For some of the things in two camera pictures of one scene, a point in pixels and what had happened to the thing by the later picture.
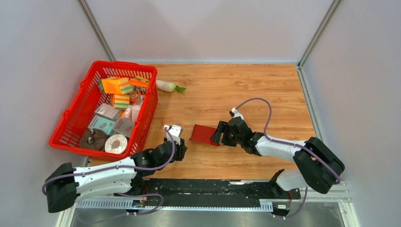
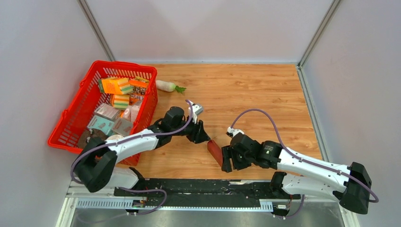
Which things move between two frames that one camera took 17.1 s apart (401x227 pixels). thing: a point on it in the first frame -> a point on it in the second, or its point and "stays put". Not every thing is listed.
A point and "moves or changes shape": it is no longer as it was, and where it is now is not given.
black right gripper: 222,127 -> 228,152
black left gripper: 182,148 -> 198,135
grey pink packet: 124,126 stays put
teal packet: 107,126 stays put
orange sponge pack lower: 120,101 stays put
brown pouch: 93,139 stays put
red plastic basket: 74,123 stays put
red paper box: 203,134 moves or changes shape
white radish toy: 169,86 stays put
